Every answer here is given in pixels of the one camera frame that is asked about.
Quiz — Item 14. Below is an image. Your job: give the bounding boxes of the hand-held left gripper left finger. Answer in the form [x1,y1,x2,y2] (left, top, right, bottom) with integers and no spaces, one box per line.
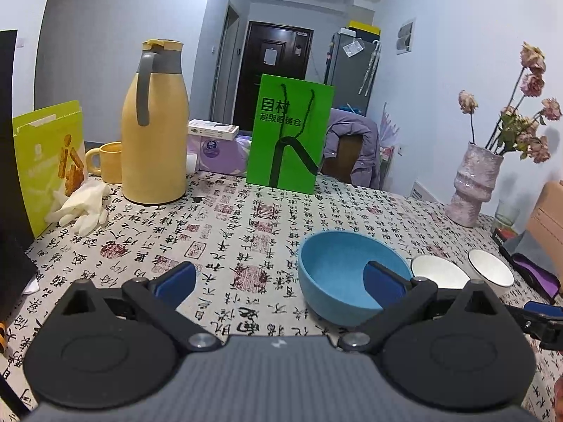
[62,261,223,353]

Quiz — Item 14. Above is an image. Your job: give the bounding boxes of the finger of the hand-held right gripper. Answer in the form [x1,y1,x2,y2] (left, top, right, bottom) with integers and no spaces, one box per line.
[510,301,563,353]

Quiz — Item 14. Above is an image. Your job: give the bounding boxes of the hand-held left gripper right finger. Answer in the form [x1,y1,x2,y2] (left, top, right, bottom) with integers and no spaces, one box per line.
[338,261,503,353]

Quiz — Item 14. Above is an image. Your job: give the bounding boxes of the blue bowl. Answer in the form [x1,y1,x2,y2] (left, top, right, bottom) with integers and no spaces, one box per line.
[298,231,414,328]

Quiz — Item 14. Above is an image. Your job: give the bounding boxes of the white bowl with black rim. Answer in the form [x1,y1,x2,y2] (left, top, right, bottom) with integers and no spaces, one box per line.
[467,249,515,297]
[410,255,471,291]

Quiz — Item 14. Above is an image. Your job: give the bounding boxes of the black and purple case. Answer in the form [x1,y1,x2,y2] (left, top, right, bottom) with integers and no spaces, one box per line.
[499,245,563,305]

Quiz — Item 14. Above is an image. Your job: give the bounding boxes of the grey cloth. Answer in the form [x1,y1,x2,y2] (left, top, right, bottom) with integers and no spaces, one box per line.
[501,231,535,253]

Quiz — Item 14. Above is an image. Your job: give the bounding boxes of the small dark box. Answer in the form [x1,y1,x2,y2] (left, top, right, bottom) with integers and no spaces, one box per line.
[492,224,520,244]

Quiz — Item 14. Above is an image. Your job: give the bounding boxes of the tan cardboard box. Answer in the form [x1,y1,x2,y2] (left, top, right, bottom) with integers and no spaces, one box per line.
[526,181,563,256]

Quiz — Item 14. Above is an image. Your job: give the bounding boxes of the clear drinking glass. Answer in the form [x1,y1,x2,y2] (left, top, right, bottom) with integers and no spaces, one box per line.
[493,200,521,231]

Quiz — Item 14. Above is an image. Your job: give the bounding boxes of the white rubber gloves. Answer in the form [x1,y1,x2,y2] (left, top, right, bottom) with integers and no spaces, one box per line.
[45,179,110,236]

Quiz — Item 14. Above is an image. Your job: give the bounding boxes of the wooden chair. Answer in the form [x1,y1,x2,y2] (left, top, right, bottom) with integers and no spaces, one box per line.
[321,134,363,185]

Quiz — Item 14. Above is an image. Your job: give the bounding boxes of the purple tissue pack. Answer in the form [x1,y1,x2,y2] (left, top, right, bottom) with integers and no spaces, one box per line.
[194,134,253,175]

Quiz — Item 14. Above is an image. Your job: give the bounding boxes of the pink ceramic vase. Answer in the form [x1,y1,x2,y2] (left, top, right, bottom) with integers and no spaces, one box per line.
[445,142,506,228]

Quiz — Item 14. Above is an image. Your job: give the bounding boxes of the purple padded jacket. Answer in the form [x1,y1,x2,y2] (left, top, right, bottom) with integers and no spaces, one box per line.
[323,108,381,190]

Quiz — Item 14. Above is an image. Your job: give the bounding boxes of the yellow thermos jug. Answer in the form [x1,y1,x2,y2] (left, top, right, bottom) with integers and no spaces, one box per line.
[121,39,190,205]

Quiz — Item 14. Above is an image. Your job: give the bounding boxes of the yellow mug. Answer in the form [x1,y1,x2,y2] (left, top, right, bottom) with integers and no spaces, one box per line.
[85,141,123,184]

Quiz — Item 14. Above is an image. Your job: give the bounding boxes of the green paper bag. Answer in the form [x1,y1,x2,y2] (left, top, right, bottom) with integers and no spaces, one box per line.
[246,74,335,195]

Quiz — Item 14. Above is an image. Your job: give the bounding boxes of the white flat box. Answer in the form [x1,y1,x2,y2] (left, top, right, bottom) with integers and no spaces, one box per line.
[188,119,240,140]

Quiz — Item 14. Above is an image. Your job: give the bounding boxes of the yellow-green snack box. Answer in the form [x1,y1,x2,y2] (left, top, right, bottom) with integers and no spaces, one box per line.
[12,100,87,238]

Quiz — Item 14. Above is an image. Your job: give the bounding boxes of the grey refrigerator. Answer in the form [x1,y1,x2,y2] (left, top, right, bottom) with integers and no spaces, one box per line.
[324,28,381,117]

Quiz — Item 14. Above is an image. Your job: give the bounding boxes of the white folded umbrella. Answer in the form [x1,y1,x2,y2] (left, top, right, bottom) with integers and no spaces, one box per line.
[358,39,380,96]

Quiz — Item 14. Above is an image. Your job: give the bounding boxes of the dark entrance door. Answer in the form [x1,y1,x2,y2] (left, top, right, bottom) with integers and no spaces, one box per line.
[233,21,314,133]

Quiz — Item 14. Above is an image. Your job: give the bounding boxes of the dried pink flowers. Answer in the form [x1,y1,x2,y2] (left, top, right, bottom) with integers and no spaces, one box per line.
[458,41,563,163]

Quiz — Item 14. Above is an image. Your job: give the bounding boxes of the grey interior door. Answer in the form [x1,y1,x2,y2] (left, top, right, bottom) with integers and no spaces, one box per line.
[215,2,240,119]

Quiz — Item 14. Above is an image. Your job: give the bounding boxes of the yellow and black box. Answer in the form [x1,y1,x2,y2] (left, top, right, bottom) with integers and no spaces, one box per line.
[347,20,381,36]

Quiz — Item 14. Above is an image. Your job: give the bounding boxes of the purple wall decal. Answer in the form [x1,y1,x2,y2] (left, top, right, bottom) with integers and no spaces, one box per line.
[378,102,401,172]

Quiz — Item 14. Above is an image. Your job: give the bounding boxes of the white wall panel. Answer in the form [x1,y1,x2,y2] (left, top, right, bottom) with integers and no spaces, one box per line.
[396,18,416,56]

